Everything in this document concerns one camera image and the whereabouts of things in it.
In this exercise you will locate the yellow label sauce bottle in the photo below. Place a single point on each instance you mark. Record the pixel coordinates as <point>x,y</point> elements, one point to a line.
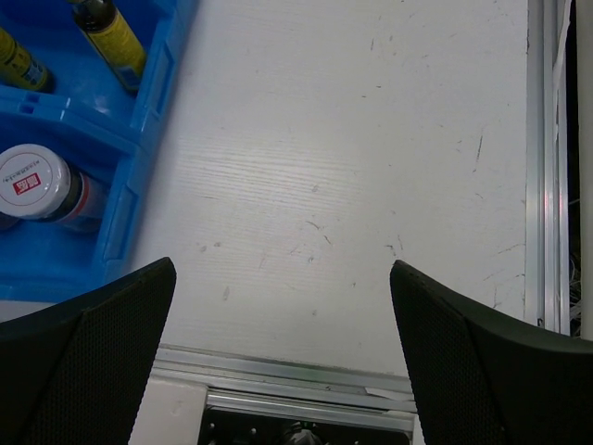
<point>19,68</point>
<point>113,39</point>

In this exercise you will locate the aluminium table edge rail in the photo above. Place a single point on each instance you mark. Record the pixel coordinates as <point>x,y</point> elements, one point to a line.
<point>297,381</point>

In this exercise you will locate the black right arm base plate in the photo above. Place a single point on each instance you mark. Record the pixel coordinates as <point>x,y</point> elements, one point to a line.
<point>225,427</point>

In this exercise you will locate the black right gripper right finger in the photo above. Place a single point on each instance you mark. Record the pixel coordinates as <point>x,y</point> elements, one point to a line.
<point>479,376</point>

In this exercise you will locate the yellow label sauce bottle front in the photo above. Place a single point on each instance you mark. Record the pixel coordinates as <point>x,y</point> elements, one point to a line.
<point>19,68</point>

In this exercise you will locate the aluminium side rail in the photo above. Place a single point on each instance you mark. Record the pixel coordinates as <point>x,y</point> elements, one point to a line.
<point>547,269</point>

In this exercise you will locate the blue plastic divided bin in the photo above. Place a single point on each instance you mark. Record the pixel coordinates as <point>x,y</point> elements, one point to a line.
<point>92,122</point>

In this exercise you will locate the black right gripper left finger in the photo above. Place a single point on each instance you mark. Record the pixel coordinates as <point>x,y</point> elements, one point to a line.
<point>76,372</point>

